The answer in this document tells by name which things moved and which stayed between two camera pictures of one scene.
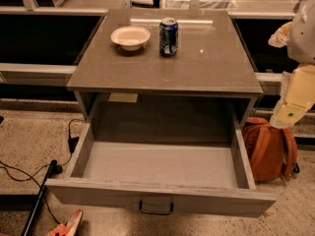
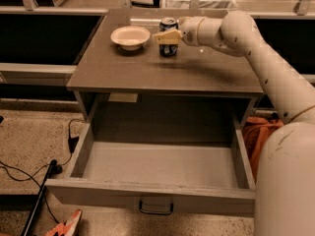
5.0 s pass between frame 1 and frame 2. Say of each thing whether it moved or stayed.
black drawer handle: stayed
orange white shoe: stayed
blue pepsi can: stayed
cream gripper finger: moved
